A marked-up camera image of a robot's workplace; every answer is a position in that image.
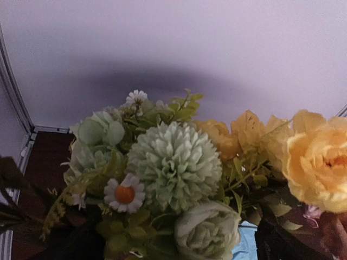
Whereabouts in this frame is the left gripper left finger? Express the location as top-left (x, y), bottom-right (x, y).
top-left (35, 215), bottom-right (106, 260)

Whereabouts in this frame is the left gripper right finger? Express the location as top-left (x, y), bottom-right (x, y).
top-left (256, 203), bottom-right (339, 259)

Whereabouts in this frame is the light blue wrapping paper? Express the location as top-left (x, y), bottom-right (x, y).
top-left (232, 221), bottom-right (258, 260)

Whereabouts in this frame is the white green leafy flower bunch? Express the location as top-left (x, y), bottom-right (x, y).
top-left (39, 88), bottom-right (269, 260)

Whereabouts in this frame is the yellow flower bunch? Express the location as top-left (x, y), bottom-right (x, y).
top-left (195, 110), bottom-right (346, 213)

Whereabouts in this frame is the left aluminium corner post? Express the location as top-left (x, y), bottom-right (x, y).
top-left (0, 24), bottom-right (37, 260)

